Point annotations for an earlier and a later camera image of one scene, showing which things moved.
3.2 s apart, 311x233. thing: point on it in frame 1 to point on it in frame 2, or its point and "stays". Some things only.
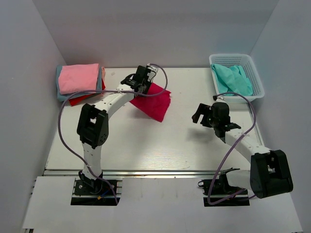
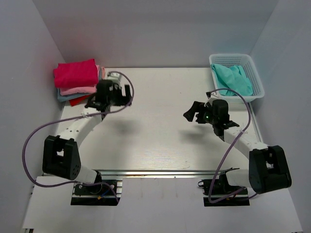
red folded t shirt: [75, 101] stays
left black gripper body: [146, 84] to [116, 93]
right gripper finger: [202, 109] to [196, 107]
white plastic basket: [235, 73] stays
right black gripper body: [212, 121] stays
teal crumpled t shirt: [232, 79] stays
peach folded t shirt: [103, 72] stays
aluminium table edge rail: [151, 173] stays
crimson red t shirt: [157, 107] to [80, 74]
